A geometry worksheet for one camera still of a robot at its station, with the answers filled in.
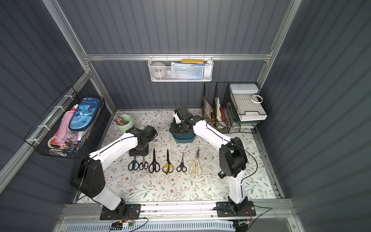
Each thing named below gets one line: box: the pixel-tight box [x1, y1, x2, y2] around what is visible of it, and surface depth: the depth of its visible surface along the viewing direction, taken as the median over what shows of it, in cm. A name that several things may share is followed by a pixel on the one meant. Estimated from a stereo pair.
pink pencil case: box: [55, 110, 81, 146], surface depth 69 cm
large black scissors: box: [148, 148, 161, 174], surface depth 91 cm
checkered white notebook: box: [229, 92, 268, 122], surface depth 95 cm
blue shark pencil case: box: [68, 96, 102, 132], surface depth 71 cm
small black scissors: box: [176, 151, 187, 173], surface depth 91 cm
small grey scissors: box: [139, 156, 149, 170], surface depth 92 cm
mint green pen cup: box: [115, 114, 134, 134], surface depth 96 cm
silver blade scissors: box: [128, 155, 140, 172], surface depth 91 cm
